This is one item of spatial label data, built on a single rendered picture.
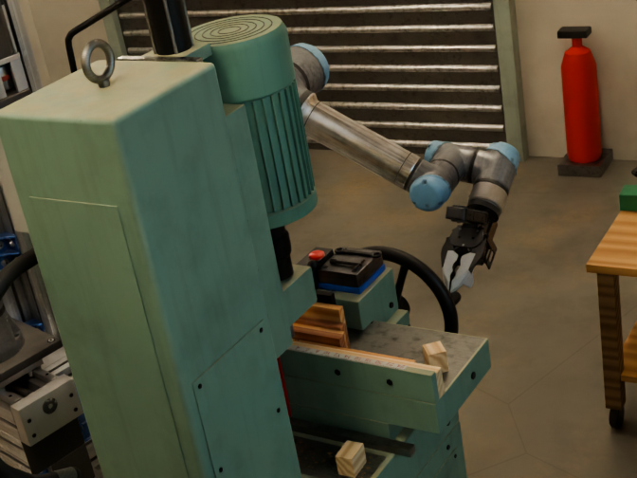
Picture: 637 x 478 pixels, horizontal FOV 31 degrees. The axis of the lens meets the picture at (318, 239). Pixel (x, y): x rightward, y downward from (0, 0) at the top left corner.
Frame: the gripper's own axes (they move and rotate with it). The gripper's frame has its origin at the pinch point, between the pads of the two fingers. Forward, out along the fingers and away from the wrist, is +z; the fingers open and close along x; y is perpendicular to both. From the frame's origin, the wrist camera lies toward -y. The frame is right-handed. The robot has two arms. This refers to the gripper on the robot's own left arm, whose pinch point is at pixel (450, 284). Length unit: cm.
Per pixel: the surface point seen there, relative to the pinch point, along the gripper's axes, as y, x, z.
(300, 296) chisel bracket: -36.1, 7.2, 25.5
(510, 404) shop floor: 111, 27, -23
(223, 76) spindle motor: -77, 7, 11
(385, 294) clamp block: -15.5, 3.9, 12.2
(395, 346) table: -19.7, -4.5, 24.3
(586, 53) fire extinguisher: 149, 58, -191
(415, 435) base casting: -14.3, -11.4, 37.7
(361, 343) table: -20.1, 2.0, 25.0
